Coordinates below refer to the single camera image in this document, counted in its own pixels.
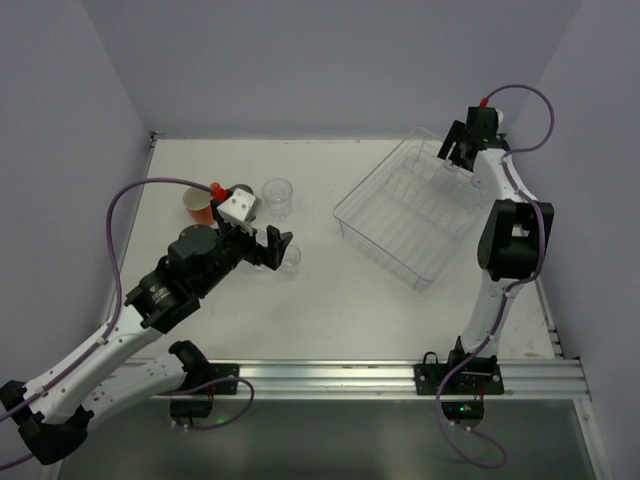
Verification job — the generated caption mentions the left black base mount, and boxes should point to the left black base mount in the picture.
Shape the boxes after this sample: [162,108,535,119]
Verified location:
[169,363,241,396]

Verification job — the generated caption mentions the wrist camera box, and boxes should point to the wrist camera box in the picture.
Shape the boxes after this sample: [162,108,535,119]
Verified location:
[495,108,505,127]
[216,190,261,233]

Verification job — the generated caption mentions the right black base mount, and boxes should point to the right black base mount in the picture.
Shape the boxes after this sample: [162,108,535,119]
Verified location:
[413,350,505,396]

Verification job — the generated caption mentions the clear faceted glass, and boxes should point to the clear faceted glass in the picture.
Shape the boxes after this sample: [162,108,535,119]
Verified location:
[262,178,293,219]

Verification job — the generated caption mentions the orange mug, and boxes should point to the orange mug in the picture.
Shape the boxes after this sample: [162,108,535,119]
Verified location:
[182,187,215,226]

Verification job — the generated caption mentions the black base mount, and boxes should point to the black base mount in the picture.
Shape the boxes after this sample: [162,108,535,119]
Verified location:
[169,363,241,396]
[413,350,505,396]

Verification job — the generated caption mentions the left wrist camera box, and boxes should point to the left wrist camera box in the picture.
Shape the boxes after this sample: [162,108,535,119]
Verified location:
[216,190,261,233]

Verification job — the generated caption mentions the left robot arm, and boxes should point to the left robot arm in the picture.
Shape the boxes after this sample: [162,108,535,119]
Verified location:
[1,223,293,465]

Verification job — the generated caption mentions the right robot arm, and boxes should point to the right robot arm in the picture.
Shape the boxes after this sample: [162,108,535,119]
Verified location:
[286,107,554,371]

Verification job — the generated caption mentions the left controller box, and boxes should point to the left controller box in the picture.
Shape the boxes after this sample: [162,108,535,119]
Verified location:
[169,400,213,426]

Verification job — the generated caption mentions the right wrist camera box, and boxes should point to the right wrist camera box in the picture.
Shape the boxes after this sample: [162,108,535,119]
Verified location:
[495,108,505,127]

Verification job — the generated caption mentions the controller box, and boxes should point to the controller box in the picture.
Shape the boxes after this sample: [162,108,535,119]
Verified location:
[441,400,485,427]
[169,400,213,426]

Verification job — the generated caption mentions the steel tumbler with cork band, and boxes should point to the steel tumbler with cork band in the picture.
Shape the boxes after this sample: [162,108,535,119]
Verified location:
[230,184,254,195]

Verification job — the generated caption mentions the white wire dish rack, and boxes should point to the white wire dish rack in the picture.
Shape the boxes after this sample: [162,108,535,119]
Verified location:
[333,127,489,291]

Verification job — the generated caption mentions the aluminium mounting rail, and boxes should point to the aluminium mounting rail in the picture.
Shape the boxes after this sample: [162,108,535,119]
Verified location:
[64,355,586,401]

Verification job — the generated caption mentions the right controller box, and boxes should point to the right controller box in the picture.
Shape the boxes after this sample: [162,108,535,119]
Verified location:
[441,400,485,427]

